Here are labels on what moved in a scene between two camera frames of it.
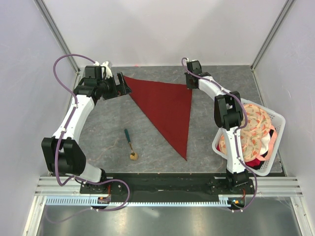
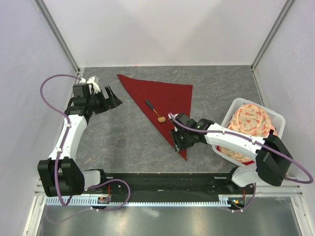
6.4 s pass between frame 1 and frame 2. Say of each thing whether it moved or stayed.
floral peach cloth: stayed
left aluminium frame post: stayed
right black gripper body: moved
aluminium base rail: stayed
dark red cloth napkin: stayed
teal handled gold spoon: moved
